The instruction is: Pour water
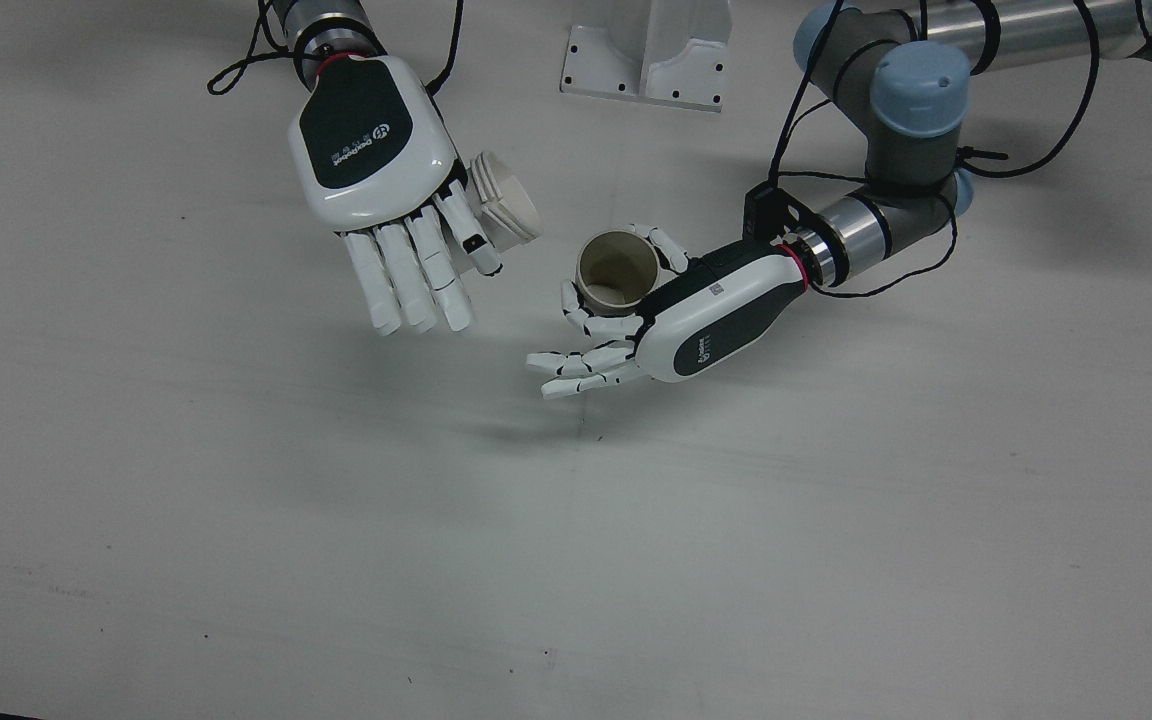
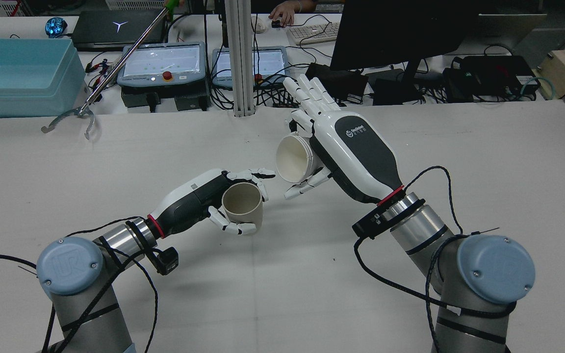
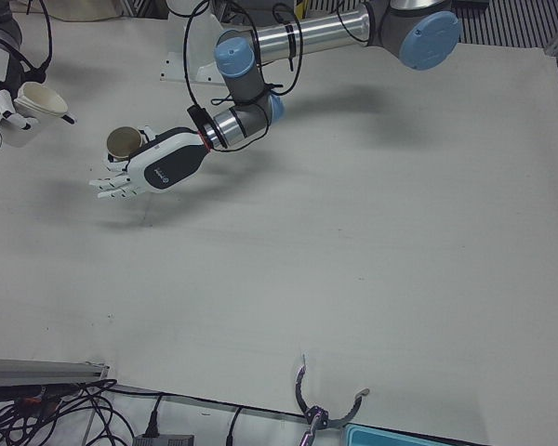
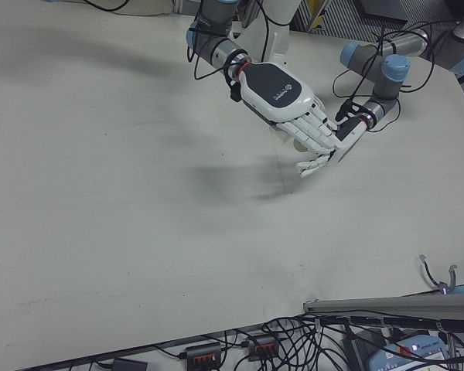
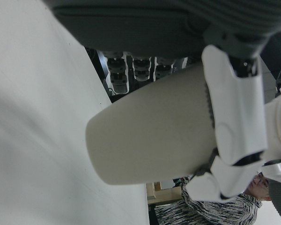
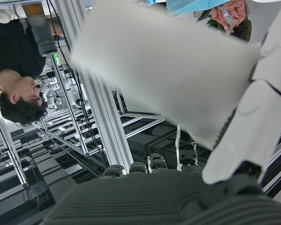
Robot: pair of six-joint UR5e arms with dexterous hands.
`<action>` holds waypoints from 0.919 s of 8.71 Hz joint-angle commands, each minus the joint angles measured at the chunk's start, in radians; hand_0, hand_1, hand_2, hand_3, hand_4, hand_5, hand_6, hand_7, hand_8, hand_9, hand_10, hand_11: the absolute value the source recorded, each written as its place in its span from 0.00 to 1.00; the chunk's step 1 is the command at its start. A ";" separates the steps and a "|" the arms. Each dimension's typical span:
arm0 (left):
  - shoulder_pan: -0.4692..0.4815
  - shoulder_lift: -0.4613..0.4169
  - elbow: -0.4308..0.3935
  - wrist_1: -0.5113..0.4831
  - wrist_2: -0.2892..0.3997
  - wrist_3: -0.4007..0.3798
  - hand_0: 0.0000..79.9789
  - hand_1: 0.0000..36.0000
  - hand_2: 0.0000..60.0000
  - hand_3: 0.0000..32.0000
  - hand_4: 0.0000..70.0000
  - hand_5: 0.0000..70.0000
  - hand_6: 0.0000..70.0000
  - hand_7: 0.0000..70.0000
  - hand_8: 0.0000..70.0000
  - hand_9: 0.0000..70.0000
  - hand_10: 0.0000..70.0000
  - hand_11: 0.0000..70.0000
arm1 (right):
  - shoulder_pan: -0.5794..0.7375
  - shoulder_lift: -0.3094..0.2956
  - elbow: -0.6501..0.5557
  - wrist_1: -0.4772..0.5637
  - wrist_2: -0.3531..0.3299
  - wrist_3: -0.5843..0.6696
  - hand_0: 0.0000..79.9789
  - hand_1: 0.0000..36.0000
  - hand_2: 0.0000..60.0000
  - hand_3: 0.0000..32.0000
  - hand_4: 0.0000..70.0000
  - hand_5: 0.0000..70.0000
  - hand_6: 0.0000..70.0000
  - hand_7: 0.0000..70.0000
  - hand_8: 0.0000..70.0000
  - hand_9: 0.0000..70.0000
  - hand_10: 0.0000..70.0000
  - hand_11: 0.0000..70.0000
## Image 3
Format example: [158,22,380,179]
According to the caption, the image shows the grabber tool green handle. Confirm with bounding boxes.
[293,353,371,446]

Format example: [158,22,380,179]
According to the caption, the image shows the aluminium profile bar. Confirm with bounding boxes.
[0,357,111,387]

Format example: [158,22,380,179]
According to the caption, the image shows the black power strip orange switches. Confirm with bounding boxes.
[0,385,60,413]

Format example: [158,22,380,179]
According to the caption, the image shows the grey power adapter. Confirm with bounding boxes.
[132,432,195,446]

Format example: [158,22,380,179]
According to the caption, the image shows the light blue plastic box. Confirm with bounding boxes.
[342,423,452,446]

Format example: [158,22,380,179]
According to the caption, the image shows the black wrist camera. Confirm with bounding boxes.
[187,105,210,136]

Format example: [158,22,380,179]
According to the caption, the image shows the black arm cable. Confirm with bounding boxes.
[181,0,354,154]
[8,0,55,83]

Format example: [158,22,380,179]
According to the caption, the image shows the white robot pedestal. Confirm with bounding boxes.
[159,0,243,87]

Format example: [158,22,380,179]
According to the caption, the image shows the aluminium frame rail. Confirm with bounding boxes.
[123,0,168,22]

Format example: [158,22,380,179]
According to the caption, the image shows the black power cable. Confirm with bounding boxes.
[225,404,246,446]
[104,384,166,438]

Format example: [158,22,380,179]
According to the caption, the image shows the black cable tangle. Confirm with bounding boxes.
[0,378,139,446]

